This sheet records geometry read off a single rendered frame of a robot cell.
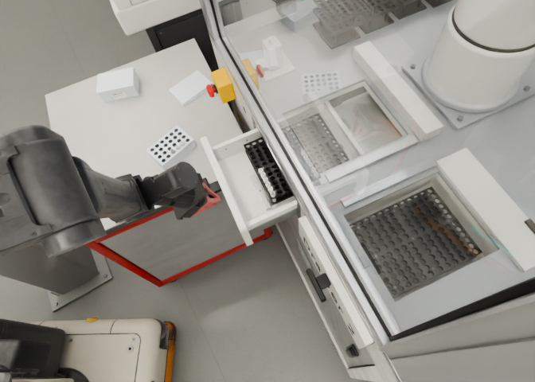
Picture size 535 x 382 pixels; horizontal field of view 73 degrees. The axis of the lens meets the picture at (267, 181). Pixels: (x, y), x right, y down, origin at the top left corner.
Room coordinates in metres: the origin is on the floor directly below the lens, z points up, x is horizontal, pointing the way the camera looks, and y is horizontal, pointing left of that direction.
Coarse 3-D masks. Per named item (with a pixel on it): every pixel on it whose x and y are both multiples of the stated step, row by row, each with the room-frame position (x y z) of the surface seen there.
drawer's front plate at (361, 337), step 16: (304, 224) 0.28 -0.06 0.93; (320, 256) 0.20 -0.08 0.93; (320, 272) 0.19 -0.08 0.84; (336, 272) 0.17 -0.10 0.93; (336, 288) 0.13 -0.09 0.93; (336, 304) 0.12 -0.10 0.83; (352, 304) 0.10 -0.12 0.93; (352, 320) 0.07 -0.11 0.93; (352, 336) 0.05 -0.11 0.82; (368, 336) 0.04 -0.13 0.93
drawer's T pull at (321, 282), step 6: (306, 270) 0.19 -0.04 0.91; (312, 276) 0.17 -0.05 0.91; (318, 276) 0.17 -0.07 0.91; (324, 276) 0.17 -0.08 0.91; (312, 282) 0.16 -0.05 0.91; (318, 282) 0.16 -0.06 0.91; (324, 282) 0.15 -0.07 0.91; (318, 288) 0.14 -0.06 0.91; (324, 288) 0.14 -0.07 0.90; (318, 294) 0.13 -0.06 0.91; (324, 300) 0.12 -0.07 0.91
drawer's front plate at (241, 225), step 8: (208, 144) 0.55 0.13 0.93; (208, 152) 0.52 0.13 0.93; (216, 160) 0.50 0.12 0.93; (216, 168) 0.47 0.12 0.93; (216, 176) 0.45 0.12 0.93; (224, 184) 0.42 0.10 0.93; (224, 192) 0.40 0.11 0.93; (232, 200) 0.38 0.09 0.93; (232, 208) 0.36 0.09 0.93; (240, 216) 0.33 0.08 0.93; (240, 224) 0.31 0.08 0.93; (240, 232) 0.30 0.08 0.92; (248, 232) 0.30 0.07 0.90; (248, 240) 0.30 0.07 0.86
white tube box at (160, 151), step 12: (168, 132) 0.72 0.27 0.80; (180, 132) 0.71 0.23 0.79; (156, 144) 0.68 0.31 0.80; (168, 144) 0.67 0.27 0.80; (180, 144) 0.66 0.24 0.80; (192, 144) 0.66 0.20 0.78; (156, 156) 0.64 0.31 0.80; (168, 156) 0.64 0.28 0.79; (180, 156) 0.63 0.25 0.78; (168, 168) 0.61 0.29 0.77
